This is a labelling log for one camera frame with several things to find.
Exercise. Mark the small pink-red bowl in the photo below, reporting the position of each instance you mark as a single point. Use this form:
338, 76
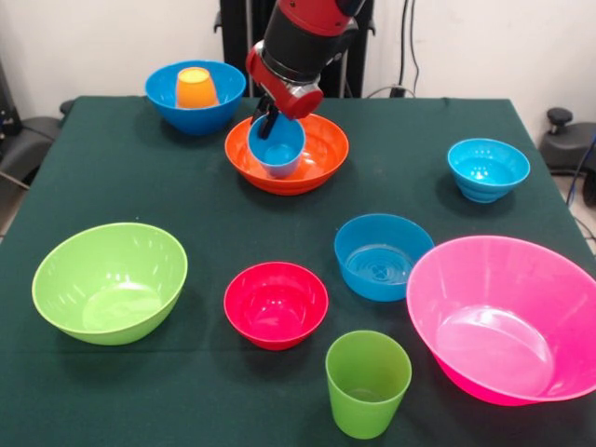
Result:
274, 307

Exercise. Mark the blue cup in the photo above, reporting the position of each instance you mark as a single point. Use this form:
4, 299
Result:
279, 156

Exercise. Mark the orange cup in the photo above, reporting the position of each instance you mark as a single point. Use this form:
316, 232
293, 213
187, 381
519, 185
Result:
196, 90

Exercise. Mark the black pedestal foot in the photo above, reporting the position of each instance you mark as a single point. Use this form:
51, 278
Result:
568, 139
32, 135

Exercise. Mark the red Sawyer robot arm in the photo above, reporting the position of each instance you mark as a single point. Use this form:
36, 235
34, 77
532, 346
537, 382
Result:
307, 42

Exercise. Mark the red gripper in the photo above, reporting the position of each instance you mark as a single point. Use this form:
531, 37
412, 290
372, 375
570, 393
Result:
288, 100

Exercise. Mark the blue flat-bottomed bowl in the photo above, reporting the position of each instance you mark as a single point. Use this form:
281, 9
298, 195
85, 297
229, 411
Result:
372, 261

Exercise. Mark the green bowl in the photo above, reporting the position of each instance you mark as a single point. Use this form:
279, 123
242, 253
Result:
107, 284

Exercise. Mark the large blue bowl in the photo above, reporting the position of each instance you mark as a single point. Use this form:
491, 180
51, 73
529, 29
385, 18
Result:
195, 121

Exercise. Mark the small light blue ribbed bowl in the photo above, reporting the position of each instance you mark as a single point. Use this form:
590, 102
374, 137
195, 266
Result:
493, 163

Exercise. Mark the dark green tablecloth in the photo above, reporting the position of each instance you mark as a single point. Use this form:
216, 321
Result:
209, 233

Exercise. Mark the orange-red bowl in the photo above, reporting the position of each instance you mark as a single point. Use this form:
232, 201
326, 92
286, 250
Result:
326, 158

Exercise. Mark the green cup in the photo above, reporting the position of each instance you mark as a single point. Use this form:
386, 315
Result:
368, 386

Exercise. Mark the black equipment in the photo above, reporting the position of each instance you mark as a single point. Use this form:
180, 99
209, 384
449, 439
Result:
7, 107

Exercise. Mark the large pink bowl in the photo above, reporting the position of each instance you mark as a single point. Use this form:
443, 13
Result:
503, 316

